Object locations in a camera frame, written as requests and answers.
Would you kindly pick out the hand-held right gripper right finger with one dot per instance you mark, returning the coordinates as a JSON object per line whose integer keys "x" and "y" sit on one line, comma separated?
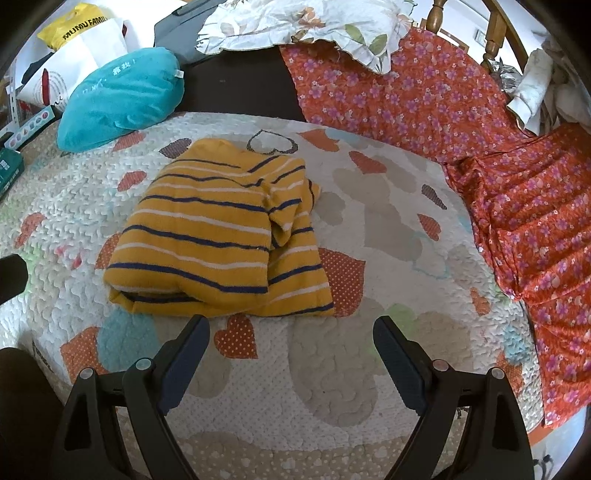
{"x": 402, "y": 369}

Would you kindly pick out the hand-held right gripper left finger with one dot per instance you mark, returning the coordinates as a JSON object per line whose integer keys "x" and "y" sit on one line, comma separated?
{"x": 183, "y": 367}

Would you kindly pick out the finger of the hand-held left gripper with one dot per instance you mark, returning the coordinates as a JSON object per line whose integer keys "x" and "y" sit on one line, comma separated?
{"x": 11, "y": 277}

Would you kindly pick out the yellow striped sweater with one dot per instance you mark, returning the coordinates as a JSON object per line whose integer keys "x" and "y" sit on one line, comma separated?
{"x": 203, "y": 240}

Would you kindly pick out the green cardboard box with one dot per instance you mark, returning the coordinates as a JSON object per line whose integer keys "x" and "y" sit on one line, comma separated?
{"x": 8, "y": 170}

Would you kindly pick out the white heart-print quilt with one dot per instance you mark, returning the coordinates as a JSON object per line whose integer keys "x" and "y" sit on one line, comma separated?
{"x": 369, "y": 221}

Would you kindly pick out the light blue shapes box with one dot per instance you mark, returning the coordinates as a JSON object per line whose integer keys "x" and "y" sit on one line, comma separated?
{"x": 32, "y": 127}

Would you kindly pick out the teal plush pillow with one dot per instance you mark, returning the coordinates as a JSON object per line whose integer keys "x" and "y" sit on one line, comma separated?
{"x": 120, "y": 97}

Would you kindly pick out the white and yellow shopping bag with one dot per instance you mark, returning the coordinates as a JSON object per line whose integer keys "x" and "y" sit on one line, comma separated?
{"x": 87, "y": 50}

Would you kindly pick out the orange floral blanket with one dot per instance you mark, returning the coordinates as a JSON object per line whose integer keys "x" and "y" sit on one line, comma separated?
{"x": 415, "y": 106}

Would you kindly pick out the grey fabric bag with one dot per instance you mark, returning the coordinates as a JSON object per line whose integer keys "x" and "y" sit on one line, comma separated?
{"x": 180, "y": 32}

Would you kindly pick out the white crumpled cloth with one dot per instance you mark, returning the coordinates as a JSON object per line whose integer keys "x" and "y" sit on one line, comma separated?
{"x": 533, "y": 87}

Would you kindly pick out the silver foil wrapper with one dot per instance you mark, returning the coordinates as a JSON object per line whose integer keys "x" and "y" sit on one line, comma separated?
{"x": 505, "y": 74}

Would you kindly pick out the wooden bed headboard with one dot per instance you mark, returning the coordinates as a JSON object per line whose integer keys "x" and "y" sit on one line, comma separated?
{"x": 489, "y": 32}

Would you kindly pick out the white floral ruffled pillow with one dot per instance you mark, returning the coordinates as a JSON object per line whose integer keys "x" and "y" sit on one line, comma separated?
{"x": 300, "y": 23}

